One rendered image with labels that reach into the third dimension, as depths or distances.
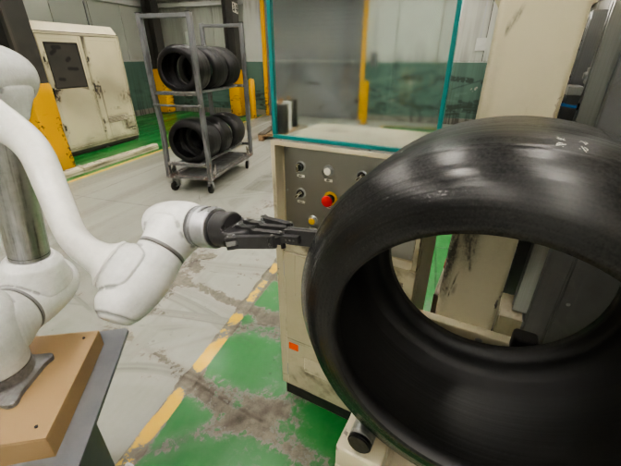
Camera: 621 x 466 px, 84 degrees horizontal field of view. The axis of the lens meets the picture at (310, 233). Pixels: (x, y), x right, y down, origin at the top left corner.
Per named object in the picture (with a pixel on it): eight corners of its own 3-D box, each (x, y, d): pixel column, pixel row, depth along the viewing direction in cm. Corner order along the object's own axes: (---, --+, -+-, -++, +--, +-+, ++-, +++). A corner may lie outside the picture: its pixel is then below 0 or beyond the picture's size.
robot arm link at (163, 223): (224, 223, 82) (195, 269, 75) (179, 218, 89) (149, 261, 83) (198, 190, 74) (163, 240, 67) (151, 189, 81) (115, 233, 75)
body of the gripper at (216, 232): (200, 218, 68) (237, 222, 63) (229, 204, 74) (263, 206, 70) (209, 252, 70) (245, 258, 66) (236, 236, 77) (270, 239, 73)
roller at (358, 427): (398, 330, 91) (399, 317, 90) (416, 336, 89) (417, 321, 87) (347, 447, 64) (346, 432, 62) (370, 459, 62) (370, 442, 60)
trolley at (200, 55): (217, 163, 552) (200, 23, 464) (254, 166, 538) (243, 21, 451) (168, 192, 436) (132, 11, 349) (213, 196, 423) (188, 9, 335)
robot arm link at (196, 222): (210, 199, 77) (230, 200, 74) (219, 237, 80) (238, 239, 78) (178, 214, 70) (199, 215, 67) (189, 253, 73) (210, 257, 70)
